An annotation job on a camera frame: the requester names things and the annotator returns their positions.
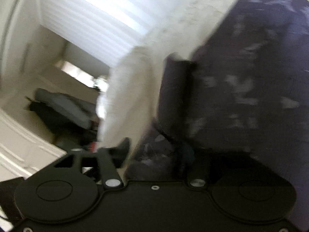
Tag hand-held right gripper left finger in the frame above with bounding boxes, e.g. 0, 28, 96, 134
54, 137, 131, 190

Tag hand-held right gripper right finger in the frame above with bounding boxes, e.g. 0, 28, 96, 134
176, 144, 209, 188

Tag purple printed garment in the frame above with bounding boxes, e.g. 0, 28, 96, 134
124, 0, 309, 223

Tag grey and black chair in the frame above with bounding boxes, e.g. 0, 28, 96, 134
25, 88, 103, 148

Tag white window blinds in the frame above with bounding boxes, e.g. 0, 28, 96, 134
38, 0, 174, 67

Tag white panelled door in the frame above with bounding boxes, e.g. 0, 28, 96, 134
0, 0, 41, 87

